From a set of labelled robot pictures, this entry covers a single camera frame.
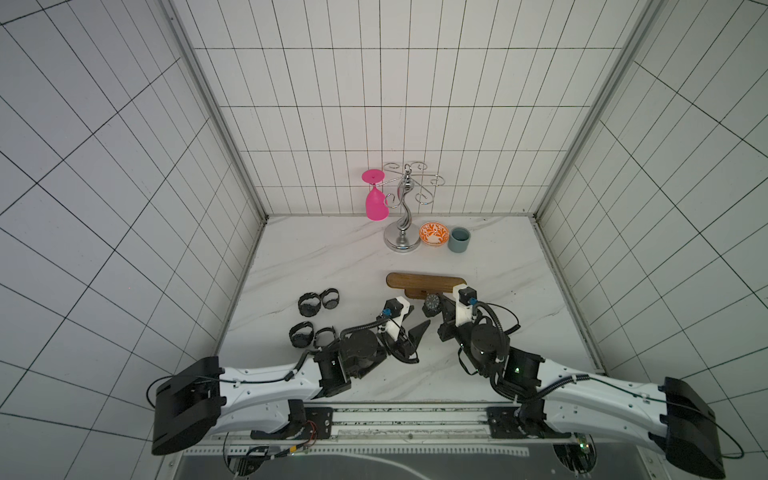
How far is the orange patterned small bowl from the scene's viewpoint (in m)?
1.12

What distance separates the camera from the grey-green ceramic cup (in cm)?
107

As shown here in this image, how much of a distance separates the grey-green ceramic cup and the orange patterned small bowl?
35 mm
